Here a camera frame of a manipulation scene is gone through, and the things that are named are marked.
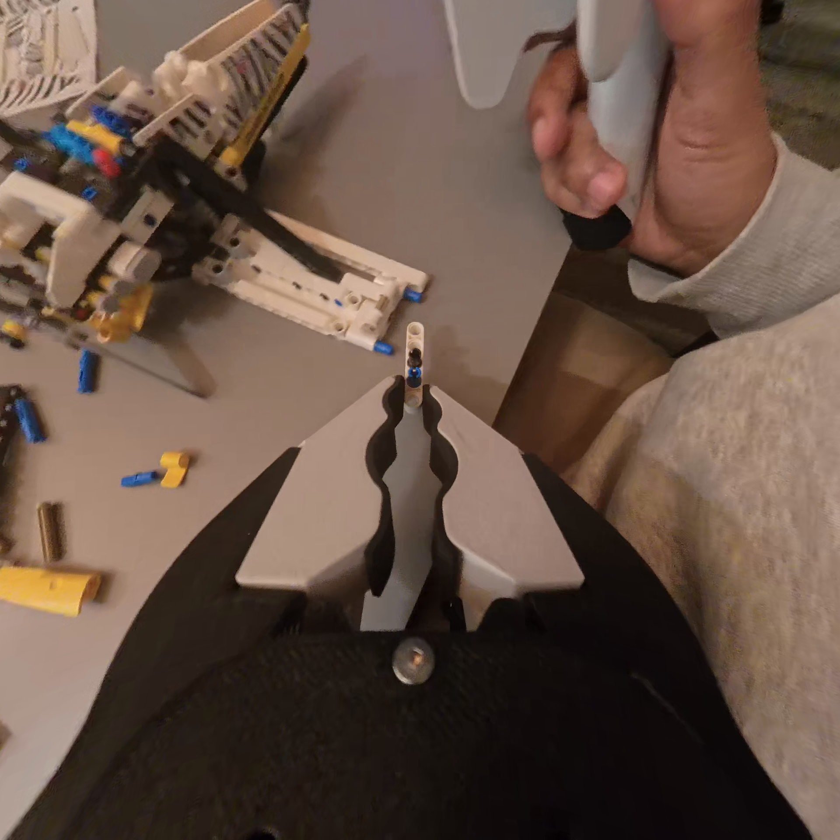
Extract dark tan lego axle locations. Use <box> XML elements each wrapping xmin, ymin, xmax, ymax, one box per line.
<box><xmin>36</xmin><ymin>502</ymin><xmax>65</xmax><ymax>564</ymax></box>

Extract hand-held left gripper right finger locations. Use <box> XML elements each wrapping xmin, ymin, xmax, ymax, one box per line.
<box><xmin>422</xmin><ymin>385</ymin><xmax>586</xmax><ymax>623</ymax></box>

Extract long white lego beam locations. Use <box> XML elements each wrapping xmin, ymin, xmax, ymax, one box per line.
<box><xmin>266</xmin><ymin>210</ymin><xmax>431</xmax><ymax>294</ymax></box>

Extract zebra striped lego helicopter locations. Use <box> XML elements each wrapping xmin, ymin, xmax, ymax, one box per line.
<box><xmin>0</xmin><ymin>0</ymin><xmax>345</xmax><ymax>398</ymax></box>

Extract long black lego beam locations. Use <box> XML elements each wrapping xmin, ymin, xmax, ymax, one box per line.
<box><xmin>0</xmin><ymin>384</ymin><xmax>28</xmax><ymax>526</ymax></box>

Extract white beam with blue pins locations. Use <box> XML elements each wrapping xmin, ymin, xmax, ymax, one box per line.
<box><xmin>405</xmin><ymin>322</ymin><xmax>426</xmax><ymax>412</ymax></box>

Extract zebra sticker sheet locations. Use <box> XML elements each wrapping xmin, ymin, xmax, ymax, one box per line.
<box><xmin>0</xmin><ymin>0</ymin><xmax>98</xmax><ymax>118</ymax></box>

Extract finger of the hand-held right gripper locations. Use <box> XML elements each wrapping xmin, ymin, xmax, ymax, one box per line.
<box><xmin>441</xmin><ymin>0</ymin><xmax>581</xmax><ymax>110</ymax></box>

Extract person's right forearm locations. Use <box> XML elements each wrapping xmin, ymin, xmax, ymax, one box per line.
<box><xmin>626</xmin><ymin>131</ymin><xmax>840</xmax><ymax>339</ymax></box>

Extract person's right hand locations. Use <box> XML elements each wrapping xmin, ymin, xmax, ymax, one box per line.
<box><xmin>528</xmin><ymin>0</ymin><xmax>780</xmax><ymax>278</ymax></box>

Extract white lego skid assembly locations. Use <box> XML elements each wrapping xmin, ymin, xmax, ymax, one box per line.
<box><xmin>193</xmin><ymin>210</ymin><xmax>431</xmax><ymax>357</ymax></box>

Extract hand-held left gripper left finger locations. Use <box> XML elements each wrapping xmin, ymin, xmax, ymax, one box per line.
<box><xmin>235</xmin><ymin>375</ymin><xmax>404</xmax><ymax>599</ymax></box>

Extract yellow curved lego panel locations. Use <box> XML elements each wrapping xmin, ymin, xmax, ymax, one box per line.
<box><xmin>0</xmin><ymin>564</ymin><xmax>104</xmax><ymax>618</ymax></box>

